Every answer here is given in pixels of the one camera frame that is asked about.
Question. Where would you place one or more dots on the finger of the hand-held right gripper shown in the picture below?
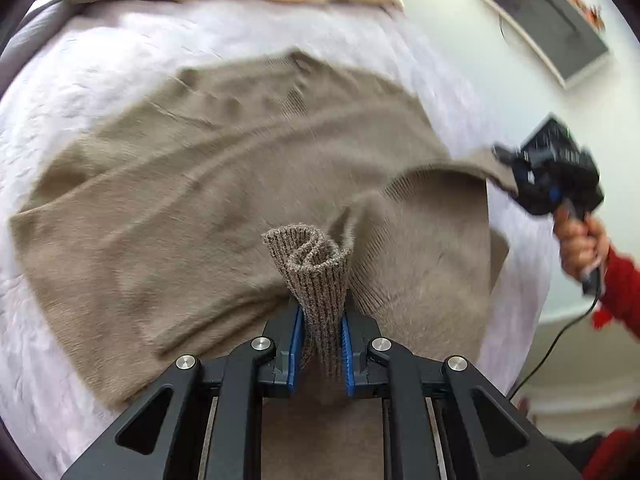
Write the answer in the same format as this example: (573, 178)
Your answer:
(507, 154)
(522, 182)

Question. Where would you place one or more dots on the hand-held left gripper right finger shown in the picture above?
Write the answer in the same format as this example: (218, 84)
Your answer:
(347, 350)

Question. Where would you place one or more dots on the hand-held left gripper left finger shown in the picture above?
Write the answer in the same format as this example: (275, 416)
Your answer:
(296, 345)

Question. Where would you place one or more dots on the beige knit sweater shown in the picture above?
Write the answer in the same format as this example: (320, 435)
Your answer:
(200, 200)

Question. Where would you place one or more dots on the person's red-sleeved right forearm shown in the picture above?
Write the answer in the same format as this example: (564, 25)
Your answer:
(622, 290)

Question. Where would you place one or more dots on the person's right hand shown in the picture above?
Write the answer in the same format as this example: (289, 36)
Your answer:
(575, 245)

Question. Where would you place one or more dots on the person's red clothing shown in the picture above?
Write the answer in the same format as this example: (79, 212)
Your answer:
(615, 455)

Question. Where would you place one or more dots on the pale embossed bedspread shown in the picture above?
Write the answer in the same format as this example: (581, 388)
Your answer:
(75, 85)

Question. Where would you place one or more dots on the grey blanket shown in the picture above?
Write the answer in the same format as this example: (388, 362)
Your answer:
(30, 30)

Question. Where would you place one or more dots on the wall-mounted screen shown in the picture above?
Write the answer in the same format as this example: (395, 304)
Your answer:
(540, 15)

